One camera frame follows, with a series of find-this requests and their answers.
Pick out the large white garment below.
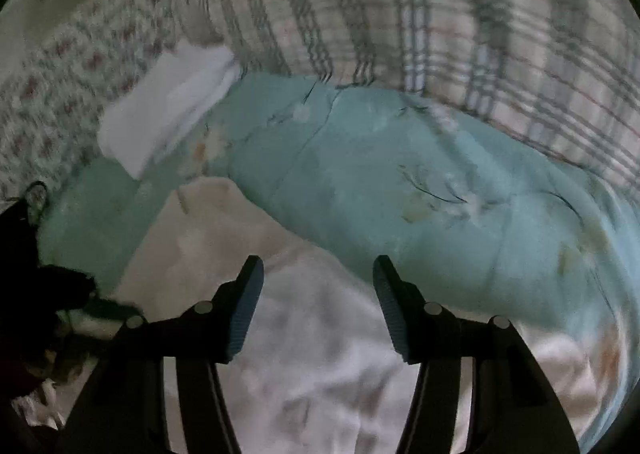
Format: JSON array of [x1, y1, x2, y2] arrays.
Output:
[[10, 176, 626, 454]]

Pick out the floral bed sheet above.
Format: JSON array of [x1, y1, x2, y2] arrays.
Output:
[[0, 0, 201, 205]]

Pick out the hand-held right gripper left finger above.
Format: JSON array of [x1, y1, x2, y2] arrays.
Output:
[[55, 255, 264, 454]]

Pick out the teal floral blanket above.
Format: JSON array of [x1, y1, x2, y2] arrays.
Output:
[[37, 71, 640, 435]]

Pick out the plaid pillow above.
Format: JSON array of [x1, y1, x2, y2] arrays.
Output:
[[172, 0, 640, 205]]

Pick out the small folded white garment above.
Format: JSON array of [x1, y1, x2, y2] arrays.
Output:
[[97, 41, 241, 179]]

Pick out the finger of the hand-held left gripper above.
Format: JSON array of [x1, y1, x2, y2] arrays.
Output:
[[87, 296, 146, 323]]

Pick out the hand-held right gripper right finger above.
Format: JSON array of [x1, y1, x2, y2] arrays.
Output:
[[372, 255, 581, 454]]

